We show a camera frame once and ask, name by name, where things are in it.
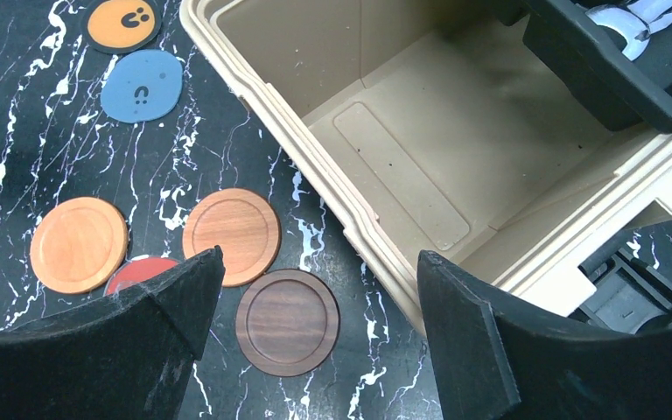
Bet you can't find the red coaster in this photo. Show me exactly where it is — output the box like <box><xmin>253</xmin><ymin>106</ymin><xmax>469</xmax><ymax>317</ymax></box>
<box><xmin>103</xmin><ymin>255</ymin><xmax>179</xmax><ymax>296</ymax></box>

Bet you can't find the blue grey coaster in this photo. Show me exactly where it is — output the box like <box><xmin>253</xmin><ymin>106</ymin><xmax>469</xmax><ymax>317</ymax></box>
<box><xmin>100</xmin><ymin>49</ymin><xmax>183</xmax><ymax>123</ymax></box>

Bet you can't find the silver wrench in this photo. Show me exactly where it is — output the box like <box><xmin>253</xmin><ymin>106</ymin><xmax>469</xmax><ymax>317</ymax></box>
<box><xmin>585</xmin><ymin>0</ymin><xmax>672</xmax><ymax>61</ymax></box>

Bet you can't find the orange smiley coaster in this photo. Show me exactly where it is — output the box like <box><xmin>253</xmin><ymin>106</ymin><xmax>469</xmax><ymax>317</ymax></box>
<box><xmin>82</xmin><ymin>0</ymin><xmax>162</xmax><ymax>54</ymax></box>

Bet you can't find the tan plastic toolbox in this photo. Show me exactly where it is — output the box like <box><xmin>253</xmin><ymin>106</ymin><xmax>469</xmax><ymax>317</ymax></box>
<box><xmin>180</xmin><ymin>1</ymin><xmax>672</xmax><ymax>329</ymax></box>

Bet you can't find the orange wooden coaster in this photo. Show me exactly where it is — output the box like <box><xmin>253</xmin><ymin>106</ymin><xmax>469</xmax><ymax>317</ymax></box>
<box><xmin>30</xmin><ymin>197</ymin><xmax>129</xmax><ymax>294</ymax></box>

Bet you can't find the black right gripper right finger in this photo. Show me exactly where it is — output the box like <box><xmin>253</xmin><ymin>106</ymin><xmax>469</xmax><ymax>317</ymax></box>
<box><xmin>417</xmin><ymin>250</ymin><xmax>672</xmax><ymax>419</ymax></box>

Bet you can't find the dark walnut coaster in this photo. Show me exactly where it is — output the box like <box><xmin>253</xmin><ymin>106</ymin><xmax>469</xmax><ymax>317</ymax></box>
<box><xmin>235</xmin><ymin>269</ymin><xmax>340</xmax><ymax>377</ymax></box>

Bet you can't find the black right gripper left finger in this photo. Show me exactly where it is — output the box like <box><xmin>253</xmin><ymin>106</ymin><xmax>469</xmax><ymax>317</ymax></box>
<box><xmin>0</xmin><ymin>248</ymin><xmax>225</xmax><ymax>419</ymax></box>

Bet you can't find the black toolbox tray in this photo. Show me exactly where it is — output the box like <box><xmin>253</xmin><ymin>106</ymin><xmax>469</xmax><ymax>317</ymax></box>
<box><xmin>484</xmin><ymin>1</ymin><xmax>672</xmax><ymax>133</ymax></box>

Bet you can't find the light wooden coaster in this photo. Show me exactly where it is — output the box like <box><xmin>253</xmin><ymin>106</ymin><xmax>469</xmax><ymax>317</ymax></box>
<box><xmin>182</xmin><ymin>188</ymin><xmax>282</xmax><ymax>288</ymax></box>

